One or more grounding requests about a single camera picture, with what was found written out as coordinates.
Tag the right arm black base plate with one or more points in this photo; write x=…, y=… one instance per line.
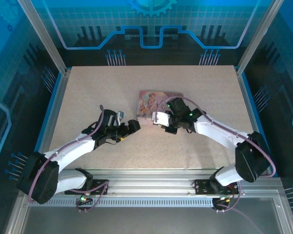
x=202, y=187

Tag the right base connector module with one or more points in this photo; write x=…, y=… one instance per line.
x=224, y=200

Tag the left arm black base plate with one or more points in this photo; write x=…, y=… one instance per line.
x=100, y=189

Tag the pink illustrated tin box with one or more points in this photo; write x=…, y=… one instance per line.
x=146, y=104

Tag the base connector module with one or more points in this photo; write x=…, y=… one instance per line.
x=83, y=199
x=224, y=200

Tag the aluminium frame post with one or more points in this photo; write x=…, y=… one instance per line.
x=46, y=36
x=258, y=36

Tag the aluminium side rail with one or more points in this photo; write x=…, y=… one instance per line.
x=53, y=102
x=244, y=92

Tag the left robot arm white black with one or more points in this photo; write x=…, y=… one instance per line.
x=73, y=148

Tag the left base connector module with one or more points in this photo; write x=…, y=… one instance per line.
x=83, y=199

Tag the aluminium mounting beam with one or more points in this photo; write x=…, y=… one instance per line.
x=149, y=180

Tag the grey metal platform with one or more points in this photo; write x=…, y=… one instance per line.
x=149, y=219

